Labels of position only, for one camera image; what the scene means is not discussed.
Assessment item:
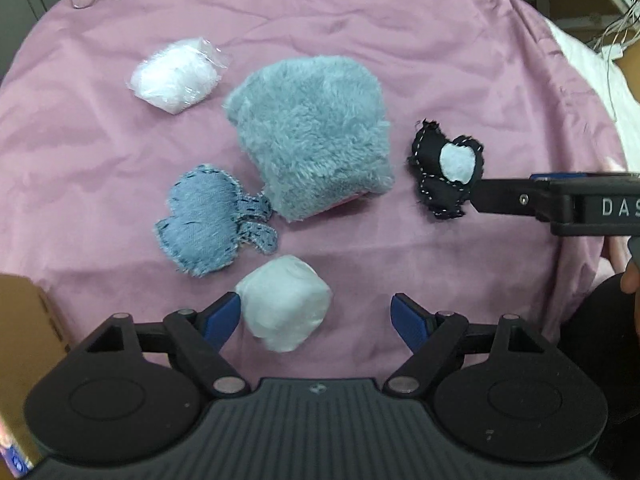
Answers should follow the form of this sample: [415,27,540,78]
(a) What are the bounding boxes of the grey fluffy plush toy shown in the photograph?
[223,55,396,222]

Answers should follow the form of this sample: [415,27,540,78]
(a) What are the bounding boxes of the white cables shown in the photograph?
[595,0,640,121]

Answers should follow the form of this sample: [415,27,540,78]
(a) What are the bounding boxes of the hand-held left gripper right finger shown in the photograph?
[382,292,560,397]

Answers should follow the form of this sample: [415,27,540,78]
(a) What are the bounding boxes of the pink blanket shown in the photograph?
[0,0,632,392]

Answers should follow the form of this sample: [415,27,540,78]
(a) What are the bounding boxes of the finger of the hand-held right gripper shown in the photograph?
[467,178,552,222]
[529,172,592,182]

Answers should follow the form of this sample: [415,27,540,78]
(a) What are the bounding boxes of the white bed sheet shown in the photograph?
[547,15,640,126]

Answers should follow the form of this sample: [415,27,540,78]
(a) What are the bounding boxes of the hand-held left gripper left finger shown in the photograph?
[70,292,251,398]

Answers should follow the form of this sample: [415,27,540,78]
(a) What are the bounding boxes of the black patch with white oval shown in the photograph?
[407,119,486,221]

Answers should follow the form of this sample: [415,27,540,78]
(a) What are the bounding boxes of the blue denim stitched patch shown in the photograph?
[153,165,280,278]

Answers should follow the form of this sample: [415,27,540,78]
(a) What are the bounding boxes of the clear bag of white stuffing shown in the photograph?
[131,36,235,115]

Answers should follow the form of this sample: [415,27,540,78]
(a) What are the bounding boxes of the cardboard box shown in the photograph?
[0,272,73,478]

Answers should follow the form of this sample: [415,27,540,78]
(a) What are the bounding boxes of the person's right hand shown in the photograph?
[619,259,640,295]

